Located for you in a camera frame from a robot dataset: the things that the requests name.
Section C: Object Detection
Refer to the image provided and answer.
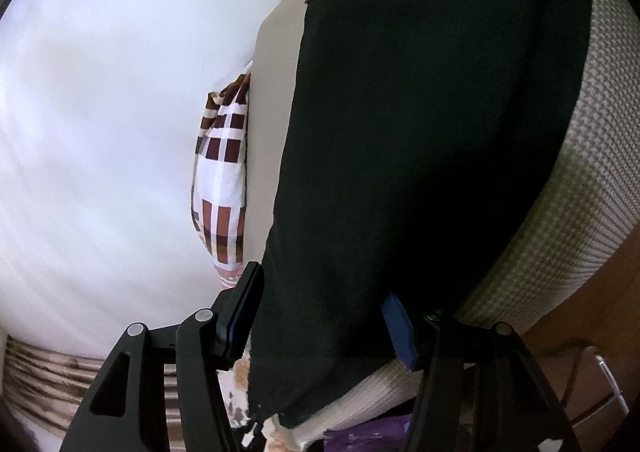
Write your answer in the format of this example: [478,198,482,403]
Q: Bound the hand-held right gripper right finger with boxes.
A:
[381,294,583,452]

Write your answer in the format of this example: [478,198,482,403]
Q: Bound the checked pillow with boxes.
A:
[190,60,254,290]

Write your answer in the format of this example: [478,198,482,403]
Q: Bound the brown striped cloth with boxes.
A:
[0,336,187,452]

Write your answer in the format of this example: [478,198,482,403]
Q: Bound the floral bed sheet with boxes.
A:
[219,356,283,452]

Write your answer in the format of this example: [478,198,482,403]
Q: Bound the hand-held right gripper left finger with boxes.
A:
[60,261,265,452]

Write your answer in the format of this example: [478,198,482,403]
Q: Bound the white cable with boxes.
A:
[570,346,631,429]

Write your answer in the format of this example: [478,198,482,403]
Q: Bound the beige textured mattress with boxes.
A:
[245,0,640,452]

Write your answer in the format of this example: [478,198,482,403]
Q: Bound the purple cloth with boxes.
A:
[322,411,417,452]

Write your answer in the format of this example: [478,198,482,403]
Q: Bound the black pants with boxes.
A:
[246,0,595,430]

